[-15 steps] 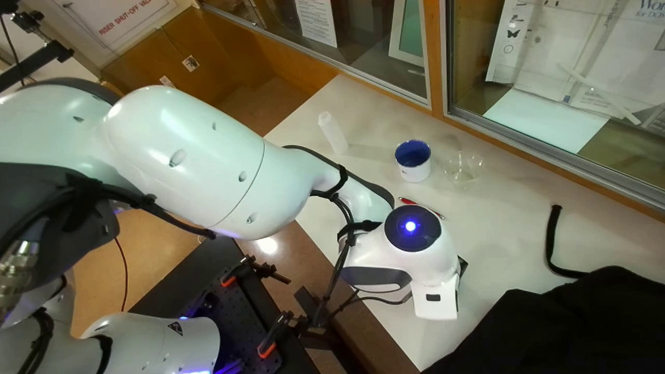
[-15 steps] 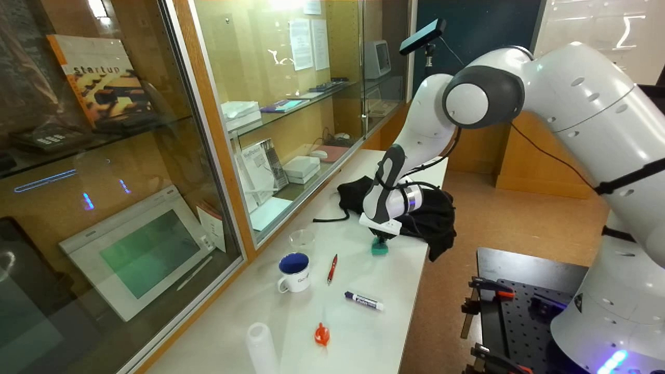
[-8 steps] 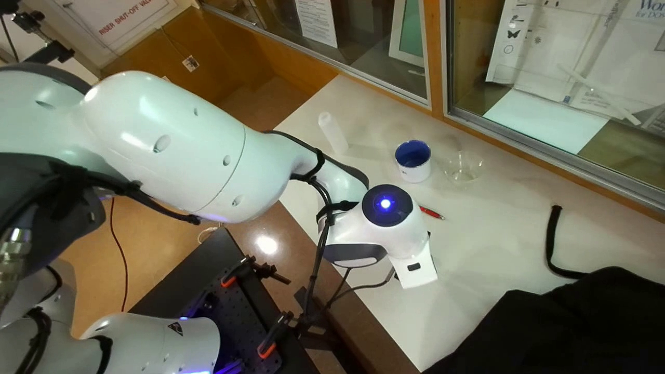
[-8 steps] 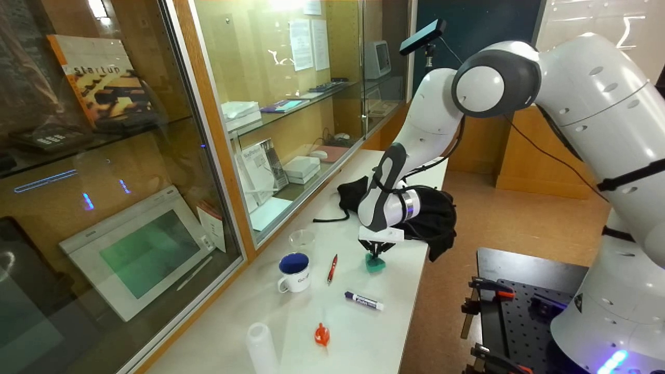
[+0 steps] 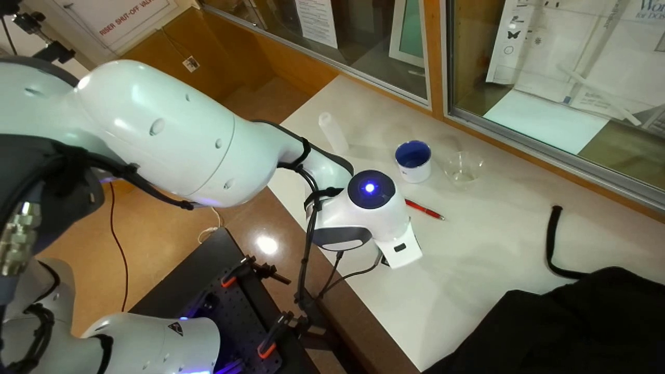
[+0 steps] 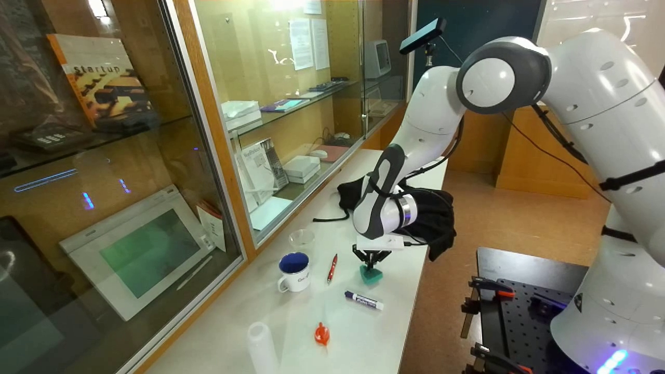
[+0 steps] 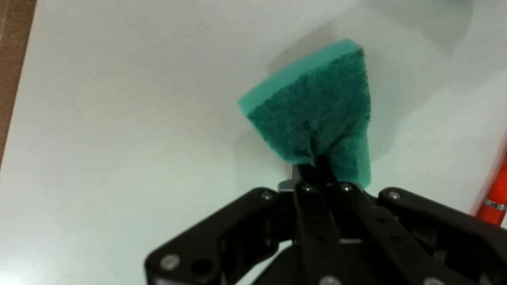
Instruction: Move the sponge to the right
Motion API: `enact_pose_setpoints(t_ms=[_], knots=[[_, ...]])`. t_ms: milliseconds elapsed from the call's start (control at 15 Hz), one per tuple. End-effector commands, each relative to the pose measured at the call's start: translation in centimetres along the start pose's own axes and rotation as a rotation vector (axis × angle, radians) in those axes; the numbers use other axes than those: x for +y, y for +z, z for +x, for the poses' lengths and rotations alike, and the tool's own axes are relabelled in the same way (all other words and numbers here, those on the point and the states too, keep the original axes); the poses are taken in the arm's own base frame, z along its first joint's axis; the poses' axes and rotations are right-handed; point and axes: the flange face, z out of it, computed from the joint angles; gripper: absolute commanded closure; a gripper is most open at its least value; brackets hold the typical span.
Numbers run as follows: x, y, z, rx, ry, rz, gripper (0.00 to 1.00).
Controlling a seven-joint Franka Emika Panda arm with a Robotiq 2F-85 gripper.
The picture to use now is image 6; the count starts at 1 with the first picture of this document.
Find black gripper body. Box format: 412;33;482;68
350;244;395;268

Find green sponge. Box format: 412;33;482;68
357;267;386;290

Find blue and white marker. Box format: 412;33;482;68
342;290;385;314

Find white mug blue inside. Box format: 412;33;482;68
277;250;314;296

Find black cloth bag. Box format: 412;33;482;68
312;173;459;265

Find small orange plastic clip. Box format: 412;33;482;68
312;322;333;348

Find white paper sheet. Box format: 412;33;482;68
246;195;295;235

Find white ribbed box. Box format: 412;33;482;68
282;154;321;188

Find black orange clamp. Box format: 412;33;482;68
460;344;536;374
459;274;519;341

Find translucent white plastic cylinder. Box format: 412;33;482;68
245;320;282;374

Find white printed booklet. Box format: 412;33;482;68
236;138;290;210

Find small white card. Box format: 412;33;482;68
194;202;229;254

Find teal flat book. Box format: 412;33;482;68
261;96;312;116

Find white box on shelf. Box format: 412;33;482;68
220;99;263;132

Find grey old monitor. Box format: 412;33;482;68
364;40;395;81

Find white framed green picture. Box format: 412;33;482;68
58;186;217;322

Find orange patterned book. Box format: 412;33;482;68
46;33;158;133

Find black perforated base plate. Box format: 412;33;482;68
476;248;589;374

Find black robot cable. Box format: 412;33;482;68
504;112;606;203

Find white wall papers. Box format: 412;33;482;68
287;17;333;72

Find black camera on stand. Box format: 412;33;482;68
396;17;447;57

